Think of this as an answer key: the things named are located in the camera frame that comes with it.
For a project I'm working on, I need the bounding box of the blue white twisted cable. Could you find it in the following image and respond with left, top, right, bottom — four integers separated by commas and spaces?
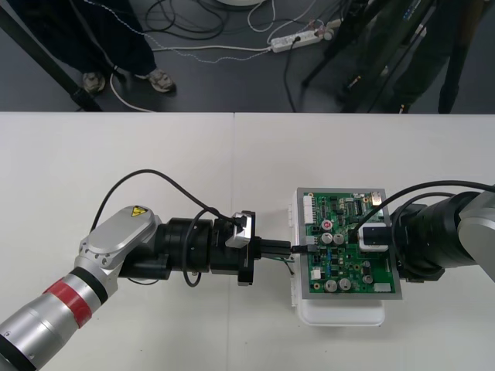
83, 0, 270, 65

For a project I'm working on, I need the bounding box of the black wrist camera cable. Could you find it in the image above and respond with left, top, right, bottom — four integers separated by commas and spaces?
347, 179, 495, 243
91, 168, 233, 237

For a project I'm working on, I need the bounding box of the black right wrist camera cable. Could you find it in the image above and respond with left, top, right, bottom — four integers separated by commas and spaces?
347, 179, 495, 243

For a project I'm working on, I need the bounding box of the white floor cable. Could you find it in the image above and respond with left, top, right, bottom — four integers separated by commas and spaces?
109, 44, 272, 113

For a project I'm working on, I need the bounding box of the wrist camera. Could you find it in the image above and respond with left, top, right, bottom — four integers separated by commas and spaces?
357, 221, 391, 255
225, 209, 258, 249

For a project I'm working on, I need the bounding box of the green circuit board grey frame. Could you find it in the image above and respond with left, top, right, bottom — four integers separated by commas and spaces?
295, 186, 405, 301

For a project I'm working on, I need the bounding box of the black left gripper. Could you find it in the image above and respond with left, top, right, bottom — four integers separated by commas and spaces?
236, 236, 292, 288

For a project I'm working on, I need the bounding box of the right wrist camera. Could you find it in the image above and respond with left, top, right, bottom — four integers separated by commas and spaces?
357, 221, 391, 255

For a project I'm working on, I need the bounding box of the black left wrist camera cable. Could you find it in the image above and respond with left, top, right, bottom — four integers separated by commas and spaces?
91, 168, 233, 237

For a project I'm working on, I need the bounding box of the white power strip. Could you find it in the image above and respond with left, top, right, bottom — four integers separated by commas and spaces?
269, 29, 324, 54

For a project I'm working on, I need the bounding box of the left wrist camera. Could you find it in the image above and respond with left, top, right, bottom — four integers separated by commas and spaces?
225, 209, 258, 249

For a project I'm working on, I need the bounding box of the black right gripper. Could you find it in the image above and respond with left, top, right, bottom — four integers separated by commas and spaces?
394, 258, 446, 282

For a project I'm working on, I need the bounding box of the black tripod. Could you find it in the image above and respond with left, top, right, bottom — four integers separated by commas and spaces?
301, 0, 426, 113

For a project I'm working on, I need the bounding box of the red black green cable bundle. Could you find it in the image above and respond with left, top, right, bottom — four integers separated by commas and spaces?
265, 243, 313, 277

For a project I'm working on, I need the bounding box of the black floor cable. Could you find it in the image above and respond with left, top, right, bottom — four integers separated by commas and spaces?
283, 40, 301, 113

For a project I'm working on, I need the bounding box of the black slanted pole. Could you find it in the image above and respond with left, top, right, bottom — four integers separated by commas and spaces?
0, 5, 104, 113

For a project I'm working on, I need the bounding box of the person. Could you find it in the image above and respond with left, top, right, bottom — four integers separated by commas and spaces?
386, 0, 480, 115
15, 0, 177, 94

